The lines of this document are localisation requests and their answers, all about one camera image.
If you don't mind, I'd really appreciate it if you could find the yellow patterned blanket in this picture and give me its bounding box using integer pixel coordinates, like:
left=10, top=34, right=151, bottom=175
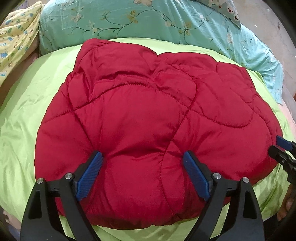
left=1, top=1, right=44, bottom=84

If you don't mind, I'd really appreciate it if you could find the red quilted puffer jacket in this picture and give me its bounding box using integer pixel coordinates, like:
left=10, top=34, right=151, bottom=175
left=34, top=39, right=282, bottom=230

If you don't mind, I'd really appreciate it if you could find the person's right hand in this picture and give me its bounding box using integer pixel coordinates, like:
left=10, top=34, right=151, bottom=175
left=277, top=184, right=295, bottom=221

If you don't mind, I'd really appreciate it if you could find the grey cartoon print pillow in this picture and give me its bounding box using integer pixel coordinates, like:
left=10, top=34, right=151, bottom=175
left=198, top=0, right=241, bottom=29

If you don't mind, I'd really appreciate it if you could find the teal floral quilt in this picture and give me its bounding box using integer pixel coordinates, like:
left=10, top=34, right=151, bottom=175
left=40, top=1, right=283, bottom=103

